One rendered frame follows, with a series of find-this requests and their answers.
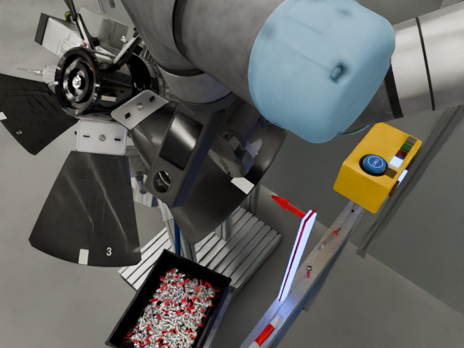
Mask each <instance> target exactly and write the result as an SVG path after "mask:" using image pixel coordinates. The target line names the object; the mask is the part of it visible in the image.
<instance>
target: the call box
mask: <svg viewBox="0 0 464 348"><path fill-rule="evenodd" d="M409 136H411V135H408V134H407V133H404V132H402V131H400V130H398V129H396V128H394V127H392V126H390V125H388V124H386V123H383V122H381V123H377V124H375V125H374V126H373V127H372V129H371V130H370V131H369V132H368V133H367V134H366V135H365V137H364V138H363V139H362V141H361V142H360V143H359V144H358V145H357V147H356V148H355V149H354V150H353V151H352V153H351V154H350V155H349V157H348V158H347V159H346V160H345V161H344V162H343V163H342V166H341V168H340V172H339V174H338V176H337V179H336V182H335V184H334V186H333V189H334V190H335V191H337V192H339V193H340V194H342V195H344V196H345V197H347V198H349V199H350V200H352V201H353V202H355V203H357V204H359V205H360V206H362V207H363V208H365V209H367V210H368V211H370V212H372V213H377V211H378V210H379V208H380V207H381V205H382V204H383V202H384V201H385V200H386V198H387V196H388V194H389V192H390V191H391V189H392V187H393V186H394V185H395V183H396V182H397V180H398V178H399V177H400V176H401V174H402V173H403V171H404V170H405V169H406V167H407V165H408V164H409V163H410V161H411V160H412V158H413V157H414V156H415V154H416V152H417V151H418V149H419V148H420V147H421V145H422V141H420V140H419V139H417V142H416V143H415V144H414V145H413V147H412V149H411V151H410V152H408V153H407V156H406V158H405V159H404V160H403V162H402V163H401V164H400V166H399V167H397V166H394V165H393V164H390V162H391V160H392V159H393V157H396V156H395V154H396V153H397V152H398V150H399V149H400V148H401V146H402V145H403V144H404V143H406V142H405V141H406V139H407V138H408V137H409ZM411 137H412V136H411ZM414 138H415V137H414ZM415 139H416V138H415ZM371 154H374V155H377V156H380V157H381V158H383V159H384V160H385V161H386V162H385V163H386V167H385V169H384V171H383V172H381V173H372V172H369V171H368V170H367V169H366V168H365V167H364V165H363V162H364V160H365V158H366V156H368V155H371ZM399 159H400V158H399ZM400 160H402V159H400ZM388 168H391V169H393V170H395V171H397V174H396V176H395V177H394V178H393V179H392V178H390V177H388V176H386V175H385V172H386V170H387V169H388Z"/></svg>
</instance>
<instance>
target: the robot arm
mask: <svg viewBox="0 0 464 348"><path fill-rule="evenodd" d="M120 1H121V3H122V5H123V6H124V8H125V10H126V11H127V13H128V15H129V17H130V19H131V21H132V22H133V24H134V26H135V27H136V29H137V31H138V33H139V35H140V37H141V38H142V40H143V42H144V43H145V45H146V47H147V48H148V51H149V52H150V54H151V56H152V57H153V59H154V60H155V63H156V64H157V67H158V68H159V70H160V72H161V73H162V75H163V77H164V79H165V80H166V83H167V84H168V86H169V88H170V89H171V90H172V92H173V94H174V95H176V96H177V98H178V100H179V102H178V105H177V108H176V109H175V112H174V114H173V117H172V119H171V122H170V124H169V126H168V128H167V131H166V133H165V136H164V138H163V140H162V143H161V145H160V147H159V150H158V152H157V155H156V156H155V159H154V162H153V164H152V166H151V169H150V171H149V173H148V176H147V178H146V181H145V183H144V189H145V190H146V191H148V192H149V193H150V194H152V195H153V196H155V197H156V198H157V199H159V200H160V201H162V202H163V203H165V204H166V205H168V206H169V207H171V208H173V207H179V206H183V205H184V204H185V202H186V200H187V198H188V196H189V193H190V192H191V189H192V187H193V185H194V183H195V180H196V178H197V176H198V174H199V172H200V169H201V167H202V165H203V163H204V160H205V159H206V156H207V155H209V156H210V158H211V159H212V160H213V161H214V162H215V163H216V164H217V165H218V166H219V167H220V168H221V169H222V170H223V171H224V172H225V173H226V174H228V175H230V176H231V177H236V178H242V177H244V176H245V175H246V174H247V173H248V172H249V170H250V169H251V168H252V166H253V158H254V157H255V155H256V153H257V152H258V151H259V149H260V147H261V145H262V140H261V139H258V140H256V141H255V142H254V143H252V144H250V142H249V141H248V139H249V138H250V137H252V135H253V134H254V133H255V132H256V131H257V129H258V128H259V127H260V126H261V124H260V123H262V125H263V129H265V130H266V129H267V127H268V126H269V124H270V123H272V124H274V125H276V126H278V127H280V128H284V129H288V130H290V131H291V132H292V133H295V134H296V135H297V136H299V137H301V138H303V139H304V140H306V141H308V142H312V143H318V144H319V143H324V142H328V141H330V140H332V139H333V138H334V137H335V136H336V137H339V136H347V135H353V134H355V133H359V132H360V131H363V130H364V129H366V128H367V127H368V126H369V125H371V124H377V123H381V122H386V121H389V120H393V119H398V118H401V117H408V116H411V115H417V114H421V113H426V112H430V111H433V110H440V109H443V108H449V107H453V106H458V105H462V104H464V1H462V2H460V3H456V4H454V5H451V6H448V7H445V8H441V9H439V10H435V11H433V12H430V13H427V14H424V15H421V16H419V17H415V18H413V19H409V20H407V21H404V22H401V23H397V24H395V25H391V24H390V22H388V20H386V19H385V18H384V17H382V16H380V15H379V14H376V13H375V12H372V11H371V10H369V9H367V8H365V7H363V6H361V5H360V4H359V3H358V2H357V1H356V0H120ZM265 119H266V120H265Z"/></svg>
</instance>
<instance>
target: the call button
mask: <svg viewBox="0 0 464 348"><path fill-rule="evenodd" d="M385 162H386V161H385V160H384V159H383V158H381V157H380V156H377V155H374V154H371V155H368V156H366V158H365V160H364V162H363V165H364V167H365V168H366V169H367V170H368V171H369V172H372V173H381V172H383V171H384V169H385V167H386V163H385Z"/></svg>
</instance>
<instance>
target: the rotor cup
mask: <svg viewBox="0 0 464 348"><path fill-rule="evenodd" d="M95 53H96V54H99V55H103V56H107V57H110V58H111V59H112V60H109V59H104V58H101V57H97V55H96V54H95ZM126 53H127V52H126ZM126 53H125V54H124V55H123V56H122V57H121V58H120V59H119V60H118V61H117V62H116V63H115V64H114V63H113V62H114V59H115V58H116V57H117V55H116V56H115V55H111V54H108V53H104V52H100V51H97V50H93V49H90V48H85V47H81V46H79V47H73V48H70V49H68V50H67V51H66V52H65V53H64V54H63V55H62V56H61V58H60V60H59V62H58V64H57V67H56V71H55V94H56V98H57V101H58V103H59V105H60V106H61V108H62V109H63V111H64V112H65V113H67V114H68V115H70V116H73V117H77V118H87V119H106V120H110V121H111V122H116V121H115V120H114V119H113V118H111V117H109V115H110V114H111V113H112V111H113V110H115V109H116V108H118V107H119V106H121V105H122V104H124V103H126V102H127V101H128V100H130V99H132V98H133V97H134V96H136V95H138V94H139V93H141V92H142V91H143V90H151V91H153V92H154V93H156V94H157V79H156V76H155V72H154V70H153V68H152V66H151V65H150V64H149V63H148V62H147V60H145V58H143V57H141V56H139V55H138V56H137V55H135V54H132V56H131V57H130V58H129V59H128V61H127V62H126V63H125V64H124V65H123V66H122V67H121V68H120V69H118V66H119V65H120V64H121V62H122V60H123V58H124V57H125V56H126ZM76 76H78V77H80V79H81V86H80V87H79V88H75V87H74V86H73V79H74V77H76ZM102 96H107V97H116V100H115V101H107V100H101V98H102Z"/></svg>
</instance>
